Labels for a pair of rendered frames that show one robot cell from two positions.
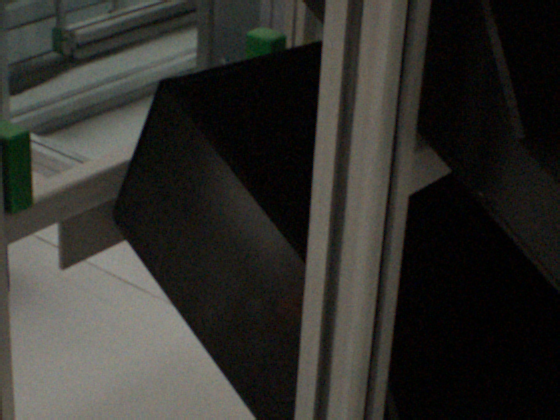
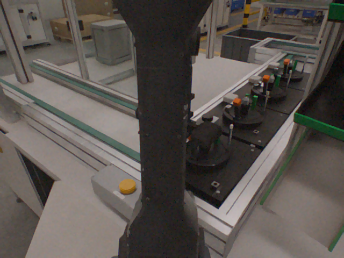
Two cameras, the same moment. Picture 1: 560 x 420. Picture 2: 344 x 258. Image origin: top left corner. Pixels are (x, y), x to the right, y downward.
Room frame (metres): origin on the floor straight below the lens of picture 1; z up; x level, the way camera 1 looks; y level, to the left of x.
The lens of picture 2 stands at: (0.05, -0.47, 1.41)
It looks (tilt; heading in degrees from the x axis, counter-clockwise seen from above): 34 degrees down; 91
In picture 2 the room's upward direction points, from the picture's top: straight up
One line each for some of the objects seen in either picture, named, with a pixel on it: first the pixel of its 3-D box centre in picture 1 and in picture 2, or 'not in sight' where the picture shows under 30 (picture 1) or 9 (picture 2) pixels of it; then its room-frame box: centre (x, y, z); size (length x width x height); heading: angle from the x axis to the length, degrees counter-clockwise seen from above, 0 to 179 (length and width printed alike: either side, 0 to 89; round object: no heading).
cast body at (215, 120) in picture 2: not in sight; (208, 125); (0.14, 0.08, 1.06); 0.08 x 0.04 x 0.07; 53
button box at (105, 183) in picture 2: not in sight; (128, 195); (-0.07, -0.05, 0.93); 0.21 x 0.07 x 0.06; 143
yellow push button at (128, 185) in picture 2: not in sight; (127, 187); (-0.07, -0.05, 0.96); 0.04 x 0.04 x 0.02
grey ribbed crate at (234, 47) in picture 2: not in sight; (257, 47); (0.88, 2.08, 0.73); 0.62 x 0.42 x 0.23; 143
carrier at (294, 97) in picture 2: not in sight; (270, 84); (0.44, 0.47, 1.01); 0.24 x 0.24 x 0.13; 53
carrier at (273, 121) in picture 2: not in sight; (244, 107); (0.29, 0.27, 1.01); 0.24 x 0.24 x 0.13; 53
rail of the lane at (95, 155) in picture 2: not in sight; (101, 157); (-0.18, 0.11, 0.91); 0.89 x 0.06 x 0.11; 143
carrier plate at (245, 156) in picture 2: not in sight; (203, 156); (0.13, 0.07, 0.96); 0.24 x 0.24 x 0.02; 53
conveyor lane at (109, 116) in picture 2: not in sight; (136, 131); (-0.09, 0.27, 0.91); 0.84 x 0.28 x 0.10; 143
